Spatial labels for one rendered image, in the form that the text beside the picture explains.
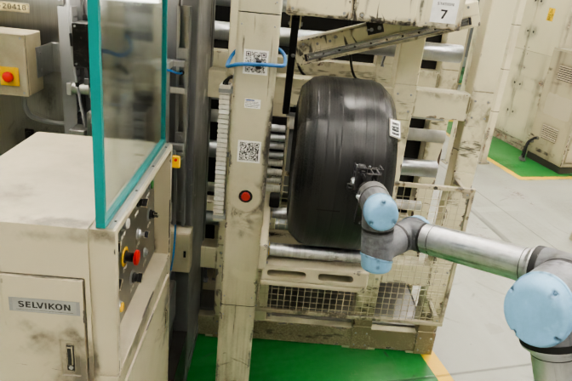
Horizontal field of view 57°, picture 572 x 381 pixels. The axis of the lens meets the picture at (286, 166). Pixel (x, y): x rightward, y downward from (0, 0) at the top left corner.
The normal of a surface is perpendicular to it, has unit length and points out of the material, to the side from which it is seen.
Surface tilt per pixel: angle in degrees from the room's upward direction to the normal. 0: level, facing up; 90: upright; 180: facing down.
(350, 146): 60
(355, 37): 90
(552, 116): 90
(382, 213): 84
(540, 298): 84
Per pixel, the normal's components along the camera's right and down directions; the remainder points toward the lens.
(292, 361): 0.10, -0.93
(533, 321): -0.75, 0.04
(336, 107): 0.07, -0.54
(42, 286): 0.00, 0.36
